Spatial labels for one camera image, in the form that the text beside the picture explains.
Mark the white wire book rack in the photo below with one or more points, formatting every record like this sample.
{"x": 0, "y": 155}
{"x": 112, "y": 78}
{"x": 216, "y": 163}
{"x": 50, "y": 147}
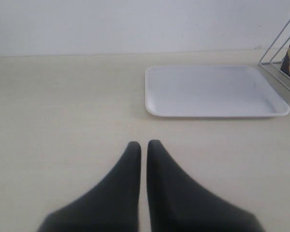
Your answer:
{"x": 272, "y": 59}

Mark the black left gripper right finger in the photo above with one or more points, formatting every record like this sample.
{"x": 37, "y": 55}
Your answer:
{"x": 177, "y": 203}

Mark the white rectangular plastic tray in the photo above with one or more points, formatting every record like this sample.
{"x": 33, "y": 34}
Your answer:
{"x": 211, "y": 91}

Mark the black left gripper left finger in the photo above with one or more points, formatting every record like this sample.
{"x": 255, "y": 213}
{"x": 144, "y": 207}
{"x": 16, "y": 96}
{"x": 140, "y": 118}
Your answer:
{"x": 111, "y": 206}

